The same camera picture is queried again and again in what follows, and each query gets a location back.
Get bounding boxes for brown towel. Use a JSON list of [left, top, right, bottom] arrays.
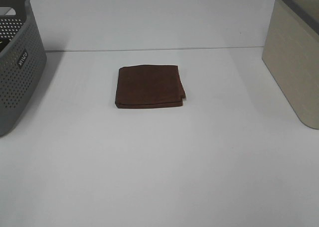
[[115, 65, 186, 109]]

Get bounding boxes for grey perforated plastic basket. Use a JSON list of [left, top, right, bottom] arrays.
[[0, 0, 47, 136]]

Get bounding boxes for beige plastic basket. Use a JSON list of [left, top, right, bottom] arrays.
[[262, 0, 319, 129]]

